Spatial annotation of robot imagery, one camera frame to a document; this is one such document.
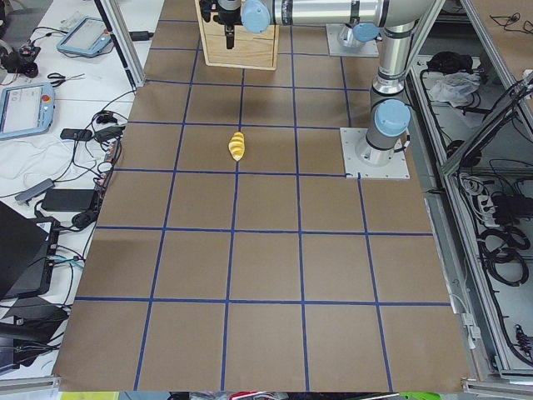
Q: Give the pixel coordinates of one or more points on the white cloth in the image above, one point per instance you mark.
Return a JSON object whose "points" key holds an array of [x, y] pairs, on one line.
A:
{"points": [[457, 89]]}

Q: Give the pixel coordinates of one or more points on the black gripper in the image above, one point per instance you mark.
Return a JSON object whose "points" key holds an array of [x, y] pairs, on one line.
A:
{"points": [[228, 16]]}

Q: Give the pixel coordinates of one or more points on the scissors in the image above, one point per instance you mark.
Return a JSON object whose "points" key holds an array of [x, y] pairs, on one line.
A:
{"points": [[57, 79]]}

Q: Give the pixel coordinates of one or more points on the toy bread roll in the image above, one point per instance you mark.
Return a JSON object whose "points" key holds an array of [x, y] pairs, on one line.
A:
{"points": [[237, 146]]}

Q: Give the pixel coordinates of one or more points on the black power adapter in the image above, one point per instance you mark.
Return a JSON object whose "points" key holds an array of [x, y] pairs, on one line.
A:
{"points": [[68, 200]]}

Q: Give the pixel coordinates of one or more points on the teach pendant far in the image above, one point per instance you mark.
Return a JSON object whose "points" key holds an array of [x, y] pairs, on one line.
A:
{"points": [[87, 39]]}

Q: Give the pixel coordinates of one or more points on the teach pendant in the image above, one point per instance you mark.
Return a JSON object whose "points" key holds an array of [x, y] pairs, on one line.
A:
{"points": [[87, 39], [26, 110]]}

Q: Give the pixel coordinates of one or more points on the teach pendant near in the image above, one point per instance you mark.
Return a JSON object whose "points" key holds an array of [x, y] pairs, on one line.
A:
{"points": [[26, 110]]}

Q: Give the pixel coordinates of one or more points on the black laptop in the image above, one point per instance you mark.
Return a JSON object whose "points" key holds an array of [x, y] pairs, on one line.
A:
{"points": [[27, 248]]}

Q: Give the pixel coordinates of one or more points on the black phone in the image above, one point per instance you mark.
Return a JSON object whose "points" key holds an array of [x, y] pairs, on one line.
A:
{"points": [[76, 134]]}

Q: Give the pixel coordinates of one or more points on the aluminium frame post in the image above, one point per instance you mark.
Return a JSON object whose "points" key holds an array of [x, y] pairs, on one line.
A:
{"points": [[113, 19]]}

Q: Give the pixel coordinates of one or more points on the wooden drawer cabinet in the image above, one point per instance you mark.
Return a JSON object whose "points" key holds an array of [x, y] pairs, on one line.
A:
{"points": [[256, 40]]}

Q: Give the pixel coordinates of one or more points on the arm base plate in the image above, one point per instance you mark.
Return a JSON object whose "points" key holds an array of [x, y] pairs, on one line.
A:
{"points": [[334, 48], [361, 161]]}

